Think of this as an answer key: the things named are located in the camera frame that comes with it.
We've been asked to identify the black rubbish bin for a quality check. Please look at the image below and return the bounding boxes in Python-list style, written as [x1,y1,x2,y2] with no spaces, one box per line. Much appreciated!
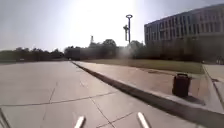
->
[171,72,193,98]

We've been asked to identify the distant tower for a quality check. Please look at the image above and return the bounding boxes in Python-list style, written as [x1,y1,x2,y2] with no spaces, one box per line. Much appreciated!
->
[89,35,95,46]

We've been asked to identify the dry grass lawn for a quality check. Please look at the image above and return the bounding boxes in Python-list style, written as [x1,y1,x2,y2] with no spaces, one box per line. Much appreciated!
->
[83,58,206,75]

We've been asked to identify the row of trees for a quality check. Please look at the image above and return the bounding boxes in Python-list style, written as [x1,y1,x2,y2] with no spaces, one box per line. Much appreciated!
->
[0,38,224,63]

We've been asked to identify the tall ring-topped lamp pole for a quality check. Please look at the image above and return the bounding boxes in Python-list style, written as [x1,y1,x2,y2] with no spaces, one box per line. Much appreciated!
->
[122,13,134,46]

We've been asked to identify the robot's own part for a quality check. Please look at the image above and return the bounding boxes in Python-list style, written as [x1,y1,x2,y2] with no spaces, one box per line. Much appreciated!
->
[73,115,86,128]
[137,111,151,128]

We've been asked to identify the reddish brick raised walkway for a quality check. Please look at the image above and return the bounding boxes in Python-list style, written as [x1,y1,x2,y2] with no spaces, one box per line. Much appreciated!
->
[73,60,224,114]

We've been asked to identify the grey concrete slab pavement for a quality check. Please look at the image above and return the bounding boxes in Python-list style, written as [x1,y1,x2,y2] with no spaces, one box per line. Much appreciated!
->
[0,60,201,128]

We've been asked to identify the grey stone kerb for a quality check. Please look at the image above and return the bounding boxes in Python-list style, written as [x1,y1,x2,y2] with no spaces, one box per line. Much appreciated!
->
[71,61,224,128]

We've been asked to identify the large grey office building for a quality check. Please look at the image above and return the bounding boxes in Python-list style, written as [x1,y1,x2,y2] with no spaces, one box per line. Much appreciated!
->
[143,3,224,61]

